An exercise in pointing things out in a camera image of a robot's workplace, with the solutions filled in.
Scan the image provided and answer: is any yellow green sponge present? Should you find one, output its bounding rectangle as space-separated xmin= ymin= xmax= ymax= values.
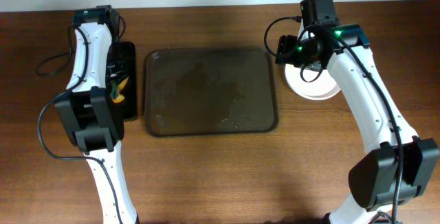
xmin=110 ymin=76 xmax=129 ymax=104

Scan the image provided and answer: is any white plate top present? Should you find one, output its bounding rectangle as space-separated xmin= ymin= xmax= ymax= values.
xmin=284 ymin=65 xmax=340 ymax=101

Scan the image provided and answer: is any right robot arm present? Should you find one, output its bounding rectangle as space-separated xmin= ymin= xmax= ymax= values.
xmin=276 ymin=24 xmax=439 ymax=223

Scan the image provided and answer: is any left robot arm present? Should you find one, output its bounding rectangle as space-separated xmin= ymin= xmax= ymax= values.
xmin=54 ymin=5 xmax=139 ymax=223

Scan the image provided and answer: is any black rectangular tray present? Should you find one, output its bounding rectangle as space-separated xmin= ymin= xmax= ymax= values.
xmin=106 ymin=42 xmax=138 ymax=122

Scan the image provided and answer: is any brown plastic serving tray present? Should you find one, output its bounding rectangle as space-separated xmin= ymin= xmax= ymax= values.
xmin=144 ymin=47 xmax=279 ymax=137

